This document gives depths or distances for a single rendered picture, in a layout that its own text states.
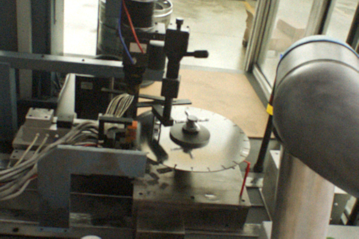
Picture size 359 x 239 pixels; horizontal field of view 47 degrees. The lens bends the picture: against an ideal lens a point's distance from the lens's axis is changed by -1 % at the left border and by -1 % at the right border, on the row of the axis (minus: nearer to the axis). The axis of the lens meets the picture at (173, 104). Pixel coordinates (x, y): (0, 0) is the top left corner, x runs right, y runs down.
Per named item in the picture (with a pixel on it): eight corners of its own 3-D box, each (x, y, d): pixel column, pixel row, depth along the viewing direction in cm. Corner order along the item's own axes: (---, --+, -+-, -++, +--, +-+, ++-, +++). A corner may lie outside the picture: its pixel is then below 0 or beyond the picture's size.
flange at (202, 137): (190, 120, 121) (191, 113, 120) (218, 138, 114) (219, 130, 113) (161, 130, 114) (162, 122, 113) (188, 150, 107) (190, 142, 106)
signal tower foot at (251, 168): (268, 168, 141) (270, 161, 139) (271, 174, 138) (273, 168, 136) (243, 166, 140) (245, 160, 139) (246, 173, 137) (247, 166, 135)
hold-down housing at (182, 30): (180, 94, 108) (193, 17, 98) (179, 102, 103) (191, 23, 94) (159, 90, 108) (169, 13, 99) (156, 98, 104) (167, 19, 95)
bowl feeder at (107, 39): (162, 69, 205) (171, -5, 189) (164, 97, 178) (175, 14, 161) (99, 63, 202) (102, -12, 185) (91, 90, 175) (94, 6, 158)
